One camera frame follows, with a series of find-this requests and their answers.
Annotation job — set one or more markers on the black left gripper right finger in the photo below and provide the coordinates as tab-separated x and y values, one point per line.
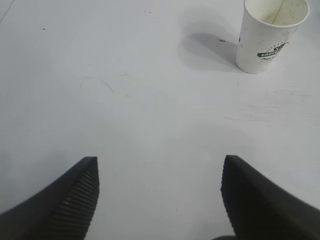
270	212

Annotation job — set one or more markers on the white paper coffee cup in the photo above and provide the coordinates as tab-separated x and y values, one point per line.
252	45

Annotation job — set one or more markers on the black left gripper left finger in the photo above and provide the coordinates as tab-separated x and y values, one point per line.
50	215

